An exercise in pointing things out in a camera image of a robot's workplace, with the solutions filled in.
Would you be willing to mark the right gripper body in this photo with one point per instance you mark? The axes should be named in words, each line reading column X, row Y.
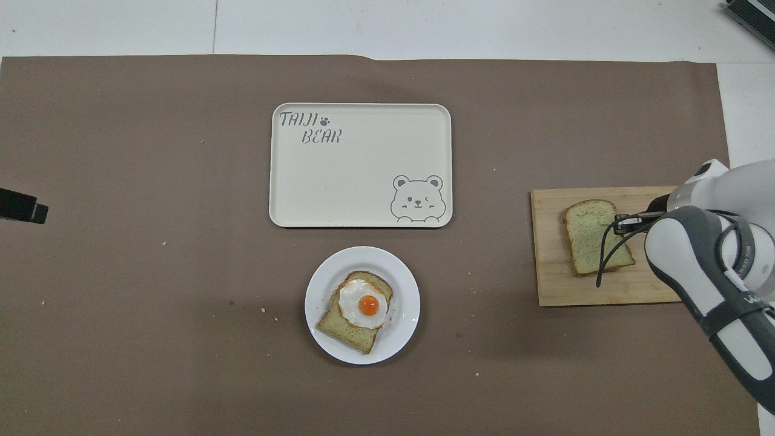
column 660, row 206

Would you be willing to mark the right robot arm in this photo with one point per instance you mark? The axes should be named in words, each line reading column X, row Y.
column 684, row 242

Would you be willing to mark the white round plate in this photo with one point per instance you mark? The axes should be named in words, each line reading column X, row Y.
column 402, row 290

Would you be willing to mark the plain bread slice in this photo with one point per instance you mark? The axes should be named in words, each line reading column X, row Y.
column 587, row 236

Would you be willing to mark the wooden cutting board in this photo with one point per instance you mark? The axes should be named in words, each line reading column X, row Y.
column 551, row 278

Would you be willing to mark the black stand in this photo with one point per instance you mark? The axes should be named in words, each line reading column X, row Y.
column 754, row 12

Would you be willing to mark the cream tray with bear print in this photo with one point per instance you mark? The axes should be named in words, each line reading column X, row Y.
column 357, row 175

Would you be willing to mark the fried egg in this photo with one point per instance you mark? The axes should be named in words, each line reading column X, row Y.
column 363, row 303

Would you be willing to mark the bread slice under fried egg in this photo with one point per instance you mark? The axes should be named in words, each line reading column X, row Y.
column 339, row 330

